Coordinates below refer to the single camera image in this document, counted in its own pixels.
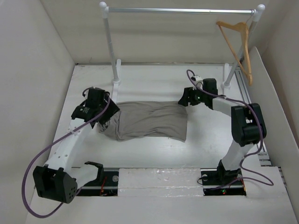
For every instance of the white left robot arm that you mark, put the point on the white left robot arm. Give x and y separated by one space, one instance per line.
56 180

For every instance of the white metal clothes rack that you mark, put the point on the white metal clothes rack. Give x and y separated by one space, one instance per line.
255 15

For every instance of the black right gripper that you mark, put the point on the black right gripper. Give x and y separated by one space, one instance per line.
188 92

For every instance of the grey trousers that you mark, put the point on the grey trousers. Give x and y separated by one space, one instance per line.
137 119

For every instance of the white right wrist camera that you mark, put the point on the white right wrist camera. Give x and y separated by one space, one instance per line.
197 80

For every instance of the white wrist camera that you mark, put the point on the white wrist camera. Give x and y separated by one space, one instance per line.
85 92
197 80

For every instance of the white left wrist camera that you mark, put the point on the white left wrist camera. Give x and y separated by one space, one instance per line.
85 92

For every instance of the wooden clothes hanger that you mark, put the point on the wooden clothes hanger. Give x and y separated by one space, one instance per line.
242 58

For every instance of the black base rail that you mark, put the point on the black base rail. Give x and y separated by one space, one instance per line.
109 186

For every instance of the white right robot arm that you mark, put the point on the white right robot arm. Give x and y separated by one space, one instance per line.
247 128

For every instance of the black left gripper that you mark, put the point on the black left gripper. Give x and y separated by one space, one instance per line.
112 110

